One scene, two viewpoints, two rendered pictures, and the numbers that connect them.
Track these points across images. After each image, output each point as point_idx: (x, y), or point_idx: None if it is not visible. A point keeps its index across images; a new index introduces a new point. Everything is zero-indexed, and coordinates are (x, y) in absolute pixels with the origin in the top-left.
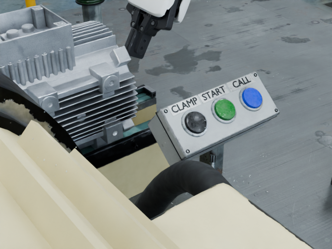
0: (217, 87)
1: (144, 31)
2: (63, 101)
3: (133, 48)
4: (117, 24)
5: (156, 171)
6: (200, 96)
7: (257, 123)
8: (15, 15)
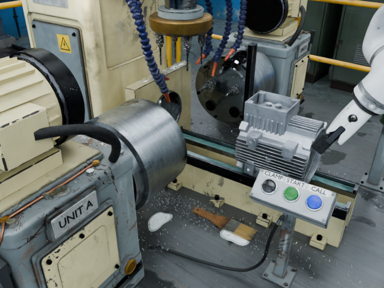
0: (300, 182)
1: (323, 139)
2: (261, 145)
3: (315, 144)
4: None
5: (312, 228)
6: (286, 178)
7: (303, 215)
8: (284, 98)
